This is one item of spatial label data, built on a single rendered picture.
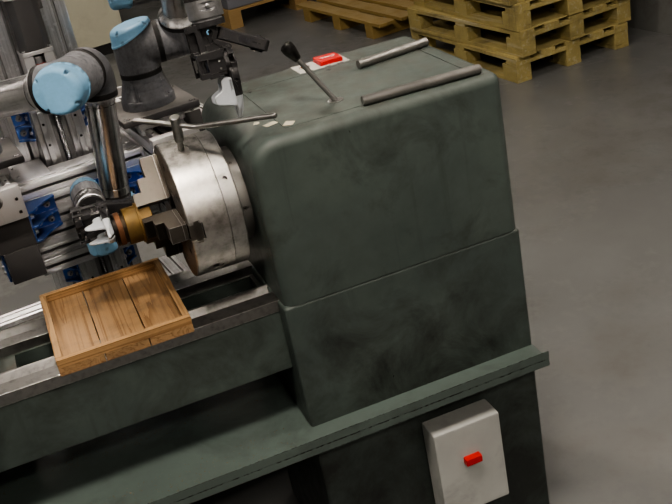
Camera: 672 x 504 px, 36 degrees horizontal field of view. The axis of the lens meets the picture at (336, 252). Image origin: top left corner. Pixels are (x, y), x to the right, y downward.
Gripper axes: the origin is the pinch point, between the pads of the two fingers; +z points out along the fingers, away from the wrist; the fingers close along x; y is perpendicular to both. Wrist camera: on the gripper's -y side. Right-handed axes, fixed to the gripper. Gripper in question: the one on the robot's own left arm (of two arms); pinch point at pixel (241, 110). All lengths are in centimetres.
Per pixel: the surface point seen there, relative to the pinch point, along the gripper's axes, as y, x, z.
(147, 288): 29, -24, 38
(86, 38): -28, -676, -4
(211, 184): 10.8, 0.2, 13.5
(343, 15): -209, -547, 24
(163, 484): 40, -1, 77
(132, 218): 28.2, -10.6, 17.7
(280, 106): -10.8, -9.3, 2.9
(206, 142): 8.1, -7.3, 5.6
